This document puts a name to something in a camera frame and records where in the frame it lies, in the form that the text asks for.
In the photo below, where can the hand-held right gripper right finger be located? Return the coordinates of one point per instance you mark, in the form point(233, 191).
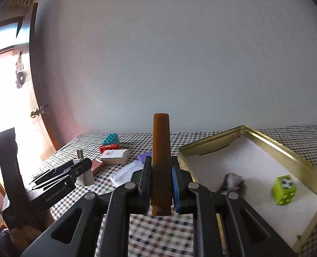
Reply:
point(175, 184)

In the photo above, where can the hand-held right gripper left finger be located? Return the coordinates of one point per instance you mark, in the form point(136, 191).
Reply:
point(147, 178)

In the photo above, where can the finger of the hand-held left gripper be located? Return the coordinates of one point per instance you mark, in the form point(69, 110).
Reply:
point(58, 182)
point(79, 167)

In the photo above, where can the white charger plug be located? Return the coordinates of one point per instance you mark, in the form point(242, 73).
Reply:
point(87, 178)

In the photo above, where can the red toy block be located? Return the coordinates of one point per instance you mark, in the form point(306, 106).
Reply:
point(108, 149)

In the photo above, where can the brown rectangular bar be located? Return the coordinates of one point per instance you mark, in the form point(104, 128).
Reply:
point(161, 144)

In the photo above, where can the teal toy block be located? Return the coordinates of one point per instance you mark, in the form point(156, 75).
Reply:
point(111, 138)

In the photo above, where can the gold tin box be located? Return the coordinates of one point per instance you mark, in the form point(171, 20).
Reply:
point(212, 142)

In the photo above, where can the person's left hand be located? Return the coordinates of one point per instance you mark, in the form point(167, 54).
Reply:
point(32, 234)

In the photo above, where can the rose gold metal case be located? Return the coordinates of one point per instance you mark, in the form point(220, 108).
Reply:
point(97, 167)

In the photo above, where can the white plastic packet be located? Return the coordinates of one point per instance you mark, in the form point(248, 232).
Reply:
point(126, 175)

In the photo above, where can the purple object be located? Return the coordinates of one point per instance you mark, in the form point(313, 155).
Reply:
point(143, 156)

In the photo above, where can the small white box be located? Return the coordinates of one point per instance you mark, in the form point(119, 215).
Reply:
point(114, 156)

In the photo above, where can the checkered tablecloth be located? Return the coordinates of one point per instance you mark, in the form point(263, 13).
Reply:
point(158, 235)

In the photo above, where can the dark grey blurred object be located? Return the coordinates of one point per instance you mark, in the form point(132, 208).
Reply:
point(232, 183)

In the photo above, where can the wooden door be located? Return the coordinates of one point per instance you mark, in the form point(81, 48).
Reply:
point(5, 99)

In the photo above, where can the dark hanging door ornament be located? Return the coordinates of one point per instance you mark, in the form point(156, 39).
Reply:
point(20, 79)

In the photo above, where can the green toy block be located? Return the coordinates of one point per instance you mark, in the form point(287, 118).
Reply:
point(283, 191)

